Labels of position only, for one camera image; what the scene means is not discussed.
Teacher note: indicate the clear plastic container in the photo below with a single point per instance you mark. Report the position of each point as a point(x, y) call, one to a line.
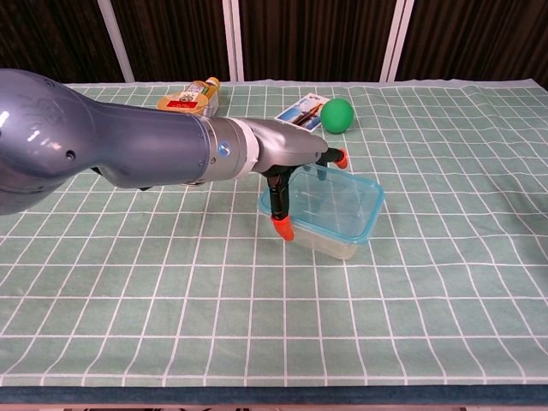
point(329, 247)

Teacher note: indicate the yellow tea bottle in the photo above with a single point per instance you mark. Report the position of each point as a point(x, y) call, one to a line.
point(210, 92)

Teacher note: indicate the photo postcard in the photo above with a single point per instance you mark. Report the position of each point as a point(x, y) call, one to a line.
point(301, 112)

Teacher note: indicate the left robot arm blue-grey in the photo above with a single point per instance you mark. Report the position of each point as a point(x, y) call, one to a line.
point(107, 145)

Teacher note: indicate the dark blue underlay cloth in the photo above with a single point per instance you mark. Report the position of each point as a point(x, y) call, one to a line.
point(274, 394)

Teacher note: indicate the green ball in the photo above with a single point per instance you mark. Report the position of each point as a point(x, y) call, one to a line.
point(337, 115)

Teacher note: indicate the green checked tablecloth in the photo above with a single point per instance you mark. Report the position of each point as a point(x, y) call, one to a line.
point(128, 291)

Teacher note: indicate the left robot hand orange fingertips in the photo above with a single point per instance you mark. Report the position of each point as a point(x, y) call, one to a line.
point(287, 145)

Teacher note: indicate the translucent blue plastic container lid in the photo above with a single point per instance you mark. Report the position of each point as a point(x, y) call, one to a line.
point(338, 205)

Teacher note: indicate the dark slatted partition panel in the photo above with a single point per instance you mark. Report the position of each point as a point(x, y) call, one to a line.
point(51, 34)
point(471, 38)
point(171, 38)
point(312, 38)

